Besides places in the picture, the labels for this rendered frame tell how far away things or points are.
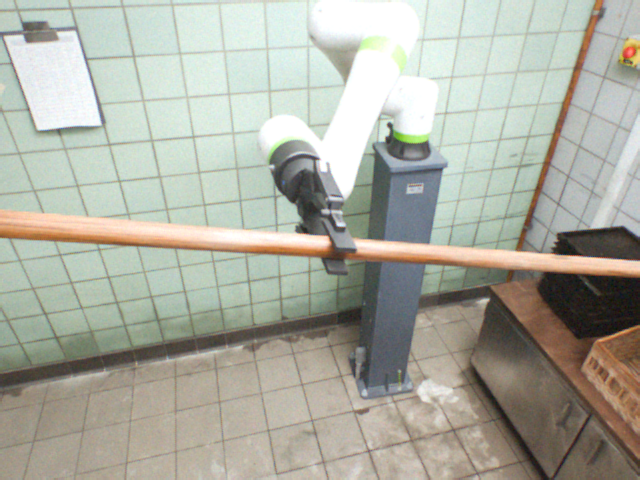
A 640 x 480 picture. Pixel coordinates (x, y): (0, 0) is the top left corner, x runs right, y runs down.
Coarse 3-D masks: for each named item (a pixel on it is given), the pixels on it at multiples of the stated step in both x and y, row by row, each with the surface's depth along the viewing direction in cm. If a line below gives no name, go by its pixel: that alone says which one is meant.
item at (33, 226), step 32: (0, 224) 47; (32, 224) 48; (64, 224) 49; (96, 224) 50; (128, 224) 52; (160, 224) 53; (320, 256) 60; (352, 256) 62; (384, 256) 63; (416, 256) 65; (448, 256) 67; (480, 256) 69; (512, 256) 71; (544, 256) 74; (576, 256) 77
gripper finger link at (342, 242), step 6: (324, 222) 63; (324, 228) 62; (330, 228) 61; (330, 234) 60; (336, 234) 60; (342, 234) 61; (348, 234) 61; (330, 240) 60; (336, 240) 59; (342, 240) 59; (348, 240) 60; (336, 246) 58; (342, 246) 58; (348, 246) 59; (354, 246) 59; (354, 252) 59
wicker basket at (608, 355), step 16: (608, 336) 149; (624, 336) 151; (592, 352) 151; (608, 352) 145; (624, 352) 157; (592, 368) 152; (608, 368) 146; (624, 368) 140; (592, 384) 153; (608, 384) 147; (624, 384) 140; (608, 400) 147; (624, 400) 141; (624, 416) 142
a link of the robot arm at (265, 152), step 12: (276, 120) 86; (288, 120) 85; (264, 132) 85; (276, 132) 83; (288, 132) 82; (300, 132) 83; (312, 132) 89; (264, 144) 85; (276, 144) 81; (312, 144) 83; (264, 156) 85; (324, 156) 89
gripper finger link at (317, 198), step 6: (300, 186) 72; (306, 186) 71; (306, 192) 70; (312, 192) 69; (312, 198) 69; (318, 198) 67; (318, 204) 66; (324, 204) 65; (318, 210) 66; (324, 210) 63; (324, 216) 63
